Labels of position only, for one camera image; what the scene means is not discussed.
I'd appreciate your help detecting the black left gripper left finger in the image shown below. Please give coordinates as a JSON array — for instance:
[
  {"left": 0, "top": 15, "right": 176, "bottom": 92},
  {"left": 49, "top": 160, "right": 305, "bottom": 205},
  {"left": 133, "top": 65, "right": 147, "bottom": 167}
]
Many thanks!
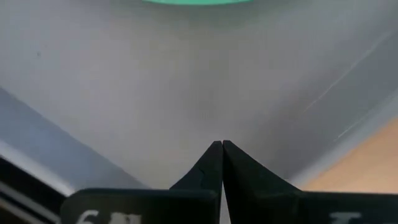
[{"left": 60, "top": 141, "right": 224, "bottom": 224}]

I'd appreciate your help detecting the grey plastic tray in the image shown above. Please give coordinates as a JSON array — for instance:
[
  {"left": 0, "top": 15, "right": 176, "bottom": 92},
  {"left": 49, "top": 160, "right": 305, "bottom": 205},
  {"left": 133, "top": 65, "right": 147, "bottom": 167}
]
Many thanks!
[{"left": 0, "top": 0, "right": 398, "bottom": 200}]

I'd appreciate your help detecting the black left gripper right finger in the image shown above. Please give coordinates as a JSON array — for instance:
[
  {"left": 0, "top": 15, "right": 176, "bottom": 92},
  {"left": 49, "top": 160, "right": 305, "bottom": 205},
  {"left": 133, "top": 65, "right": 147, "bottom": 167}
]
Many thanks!
[{"left": 223, "top": 140, "right": 398, "bottom": 224}]

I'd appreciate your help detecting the green plate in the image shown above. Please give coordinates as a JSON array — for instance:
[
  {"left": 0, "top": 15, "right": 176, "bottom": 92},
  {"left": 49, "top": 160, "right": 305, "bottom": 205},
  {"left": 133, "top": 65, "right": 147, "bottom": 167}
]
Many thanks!
[{"left": 141, "top": 0, "right": 254, "bottom": 6}]

